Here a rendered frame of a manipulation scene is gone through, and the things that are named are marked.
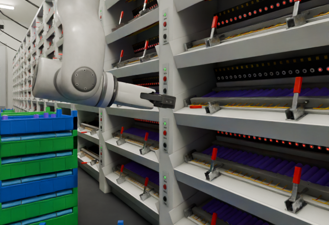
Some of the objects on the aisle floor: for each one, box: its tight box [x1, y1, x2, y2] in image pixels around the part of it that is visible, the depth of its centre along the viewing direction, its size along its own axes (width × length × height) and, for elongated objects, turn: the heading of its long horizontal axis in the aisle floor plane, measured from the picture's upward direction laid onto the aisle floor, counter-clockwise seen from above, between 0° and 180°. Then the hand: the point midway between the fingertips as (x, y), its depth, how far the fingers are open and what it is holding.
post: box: [159, 0, 217, 225], centre depth 106 cm, size 20×9×170 cm
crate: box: [28, 206, 78, 225], centre depth 117 cm, size 30×20×8 cm
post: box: [99, 0, 137, 193], centre depth 166 cm, size 20×9×170 cm
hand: (164, 101), depth 75 cm, fingers open, 3 cm apart
